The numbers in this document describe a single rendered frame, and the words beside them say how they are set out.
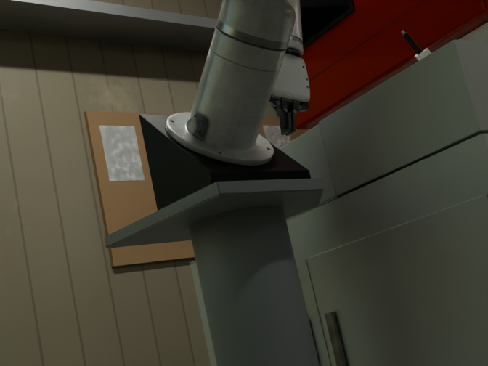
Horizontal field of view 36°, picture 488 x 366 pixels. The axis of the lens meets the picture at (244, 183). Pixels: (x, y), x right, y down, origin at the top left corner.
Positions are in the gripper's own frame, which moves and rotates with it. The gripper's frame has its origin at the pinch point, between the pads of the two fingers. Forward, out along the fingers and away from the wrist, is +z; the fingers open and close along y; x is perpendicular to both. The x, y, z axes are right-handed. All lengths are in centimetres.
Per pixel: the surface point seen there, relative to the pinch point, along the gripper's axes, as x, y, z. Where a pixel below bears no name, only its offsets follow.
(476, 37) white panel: 6, -53, -30
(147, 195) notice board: -227, -64, -57
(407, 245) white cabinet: 29.9, -1.8, 32.3
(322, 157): 13.8, 2.1, 12.2
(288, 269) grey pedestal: 22.5, 16.8, 36.2
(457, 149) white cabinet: 44.9, 0.1, 21.2
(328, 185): 13.6, 1.0, 17.6
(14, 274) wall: -218, 4, -10
